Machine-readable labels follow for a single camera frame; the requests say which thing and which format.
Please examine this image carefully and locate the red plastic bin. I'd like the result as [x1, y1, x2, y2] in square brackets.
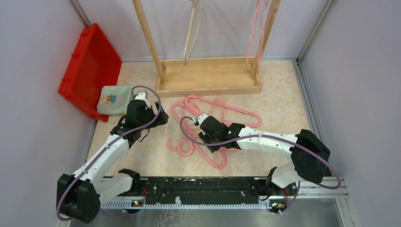
[58, 23, 122, 122]

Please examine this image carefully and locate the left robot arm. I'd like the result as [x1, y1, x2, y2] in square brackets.
[56, 92, 169, 223]

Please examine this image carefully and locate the beige plastic hanger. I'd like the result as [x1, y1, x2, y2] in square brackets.
[183, 0, 205, 66]

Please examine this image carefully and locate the pink plastic hanger inner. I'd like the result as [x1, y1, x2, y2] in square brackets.
[183, 95, 262, 128]

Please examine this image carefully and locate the pink plastic hanger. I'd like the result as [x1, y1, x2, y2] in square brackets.
[183, 95, 262, 128]
[170, 102, 211, 163]
[166, 135, 209, 159]

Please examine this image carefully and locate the pink wire hanger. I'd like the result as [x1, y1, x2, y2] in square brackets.
[208, 96, 234, 177]
[256, 0, 269, 68]
[246, 0, 261, 64]

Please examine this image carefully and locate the pink plastic hanger outer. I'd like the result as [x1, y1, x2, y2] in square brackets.
[170, 102, 211, 163]

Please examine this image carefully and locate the folded green cloth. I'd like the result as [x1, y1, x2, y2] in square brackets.
[97, 86, 133, 115]

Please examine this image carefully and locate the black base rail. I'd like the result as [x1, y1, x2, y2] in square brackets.
[100, 175, 349, 210]

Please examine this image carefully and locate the wooden hanger rack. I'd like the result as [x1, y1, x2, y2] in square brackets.
[132, 0, 280, 97]

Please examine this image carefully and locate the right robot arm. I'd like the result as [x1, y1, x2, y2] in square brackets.
[194, 114, 331, 195]

